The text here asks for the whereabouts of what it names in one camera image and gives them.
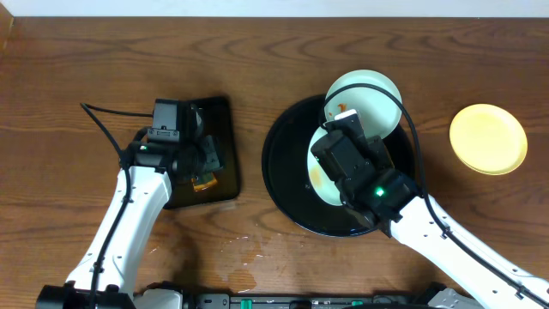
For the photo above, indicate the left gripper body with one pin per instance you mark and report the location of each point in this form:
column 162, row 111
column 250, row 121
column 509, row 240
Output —
column 210, row 154

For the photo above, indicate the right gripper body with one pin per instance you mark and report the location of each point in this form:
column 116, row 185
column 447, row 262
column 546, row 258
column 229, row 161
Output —
column 378, row 154

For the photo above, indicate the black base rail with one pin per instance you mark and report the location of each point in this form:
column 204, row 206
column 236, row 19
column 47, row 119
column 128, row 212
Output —
column 224, row 301

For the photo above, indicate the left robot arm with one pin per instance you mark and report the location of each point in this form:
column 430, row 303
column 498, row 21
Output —
column 106, row 275

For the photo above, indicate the orange green scrub sponge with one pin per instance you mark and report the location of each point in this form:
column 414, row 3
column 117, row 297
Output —
column 205, row 183

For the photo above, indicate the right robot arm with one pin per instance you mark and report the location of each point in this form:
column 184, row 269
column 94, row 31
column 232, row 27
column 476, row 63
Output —
column 416, row 220

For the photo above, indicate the light blue plate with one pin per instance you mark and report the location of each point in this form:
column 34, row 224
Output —
column 322, row 185
column 378, row 113

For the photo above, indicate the black rectangular tray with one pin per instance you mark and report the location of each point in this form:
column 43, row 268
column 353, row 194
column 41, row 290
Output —
column 217, row 117

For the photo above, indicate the yellow plate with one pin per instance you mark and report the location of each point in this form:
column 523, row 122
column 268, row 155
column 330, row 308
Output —
column 488, row 139

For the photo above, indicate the black round tray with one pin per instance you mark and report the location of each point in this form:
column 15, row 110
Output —
column 285, row 173

